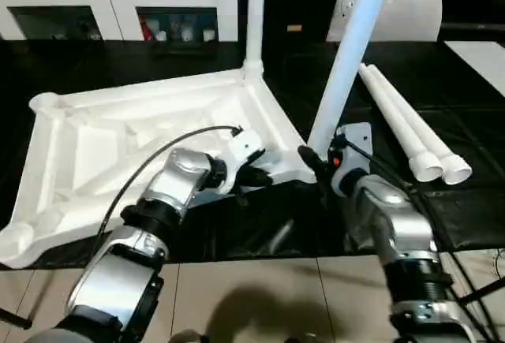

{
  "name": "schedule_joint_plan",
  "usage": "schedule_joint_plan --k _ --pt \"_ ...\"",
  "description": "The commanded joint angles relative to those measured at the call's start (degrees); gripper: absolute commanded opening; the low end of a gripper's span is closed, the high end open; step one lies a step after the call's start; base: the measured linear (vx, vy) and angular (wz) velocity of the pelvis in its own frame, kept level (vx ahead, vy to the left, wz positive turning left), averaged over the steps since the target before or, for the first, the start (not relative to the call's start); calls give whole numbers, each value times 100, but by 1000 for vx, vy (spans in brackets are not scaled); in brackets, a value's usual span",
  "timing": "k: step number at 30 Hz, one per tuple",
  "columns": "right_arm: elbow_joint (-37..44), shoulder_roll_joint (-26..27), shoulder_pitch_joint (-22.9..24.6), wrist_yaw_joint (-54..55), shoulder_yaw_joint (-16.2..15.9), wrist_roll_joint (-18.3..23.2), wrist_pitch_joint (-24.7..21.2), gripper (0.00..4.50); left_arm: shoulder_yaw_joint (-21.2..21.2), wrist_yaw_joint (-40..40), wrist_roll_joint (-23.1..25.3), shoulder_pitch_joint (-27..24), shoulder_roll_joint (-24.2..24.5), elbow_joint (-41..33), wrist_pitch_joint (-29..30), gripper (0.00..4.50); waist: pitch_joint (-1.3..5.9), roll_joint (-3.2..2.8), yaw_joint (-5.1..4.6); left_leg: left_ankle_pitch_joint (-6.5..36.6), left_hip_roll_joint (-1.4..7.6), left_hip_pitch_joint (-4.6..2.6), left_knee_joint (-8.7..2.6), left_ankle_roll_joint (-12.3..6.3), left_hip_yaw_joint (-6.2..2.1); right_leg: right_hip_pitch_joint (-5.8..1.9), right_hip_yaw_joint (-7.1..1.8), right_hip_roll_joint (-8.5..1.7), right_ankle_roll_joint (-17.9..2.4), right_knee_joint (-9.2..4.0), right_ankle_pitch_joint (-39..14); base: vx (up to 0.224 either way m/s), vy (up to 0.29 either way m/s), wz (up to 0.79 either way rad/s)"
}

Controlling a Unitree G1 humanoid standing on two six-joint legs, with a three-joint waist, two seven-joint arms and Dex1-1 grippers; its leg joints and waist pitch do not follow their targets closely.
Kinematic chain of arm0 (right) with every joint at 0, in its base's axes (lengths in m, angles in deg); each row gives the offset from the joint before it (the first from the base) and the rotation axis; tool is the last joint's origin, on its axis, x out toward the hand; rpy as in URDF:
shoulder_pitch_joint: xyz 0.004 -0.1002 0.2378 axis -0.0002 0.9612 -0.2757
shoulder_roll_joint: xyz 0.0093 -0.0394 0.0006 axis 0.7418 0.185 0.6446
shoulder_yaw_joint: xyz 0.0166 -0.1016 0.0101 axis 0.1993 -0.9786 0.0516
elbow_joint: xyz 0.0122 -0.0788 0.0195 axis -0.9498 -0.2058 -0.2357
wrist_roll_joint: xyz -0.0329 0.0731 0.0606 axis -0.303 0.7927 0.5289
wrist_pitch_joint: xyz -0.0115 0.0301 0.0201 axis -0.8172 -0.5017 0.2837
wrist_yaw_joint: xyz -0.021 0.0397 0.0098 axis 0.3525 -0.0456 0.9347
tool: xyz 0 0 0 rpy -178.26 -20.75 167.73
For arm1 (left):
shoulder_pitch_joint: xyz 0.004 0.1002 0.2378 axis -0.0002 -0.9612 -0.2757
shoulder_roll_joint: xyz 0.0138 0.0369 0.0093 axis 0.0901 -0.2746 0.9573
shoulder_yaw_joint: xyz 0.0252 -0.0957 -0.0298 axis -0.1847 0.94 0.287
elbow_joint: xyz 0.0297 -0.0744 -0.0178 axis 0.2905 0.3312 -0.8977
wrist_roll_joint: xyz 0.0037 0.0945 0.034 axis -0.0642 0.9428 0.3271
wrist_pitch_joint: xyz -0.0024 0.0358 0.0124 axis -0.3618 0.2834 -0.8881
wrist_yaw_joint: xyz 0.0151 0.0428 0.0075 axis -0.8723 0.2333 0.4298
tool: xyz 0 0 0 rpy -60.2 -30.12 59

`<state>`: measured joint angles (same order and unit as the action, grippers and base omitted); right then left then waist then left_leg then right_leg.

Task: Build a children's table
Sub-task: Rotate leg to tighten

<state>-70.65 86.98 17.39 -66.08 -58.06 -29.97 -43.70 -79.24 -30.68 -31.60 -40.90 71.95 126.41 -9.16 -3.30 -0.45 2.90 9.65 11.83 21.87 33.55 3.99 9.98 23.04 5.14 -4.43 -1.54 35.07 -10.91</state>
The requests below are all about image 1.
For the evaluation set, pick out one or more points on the white plastic table leg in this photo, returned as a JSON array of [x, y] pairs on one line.
[[255, 16], [394, 118], [422, 126], [355, 43]]

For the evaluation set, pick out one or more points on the white plastic table top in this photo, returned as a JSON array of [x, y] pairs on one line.
[[98, 142]]

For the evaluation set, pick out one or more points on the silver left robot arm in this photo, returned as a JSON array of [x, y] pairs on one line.
[[173, 189]]

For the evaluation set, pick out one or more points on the black table mat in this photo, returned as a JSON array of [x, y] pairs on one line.
[[394, 63]]

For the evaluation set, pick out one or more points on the small tan label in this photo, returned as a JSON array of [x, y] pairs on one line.
[[294, 27]]

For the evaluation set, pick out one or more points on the white flat board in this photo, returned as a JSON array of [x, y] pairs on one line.
[[479, 63]]

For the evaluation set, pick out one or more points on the black stand leg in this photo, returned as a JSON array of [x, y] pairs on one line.
[[483, 291], [16, 318]]

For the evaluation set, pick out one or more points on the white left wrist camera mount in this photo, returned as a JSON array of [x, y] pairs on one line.
[[246, 146]]

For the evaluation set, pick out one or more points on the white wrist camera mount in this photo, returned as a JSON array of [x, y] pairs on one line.
[[355, 142], [246, 146]]

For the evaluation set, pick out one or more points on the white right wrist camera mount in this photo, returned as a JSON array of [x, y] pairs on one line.
[[355, 142]]

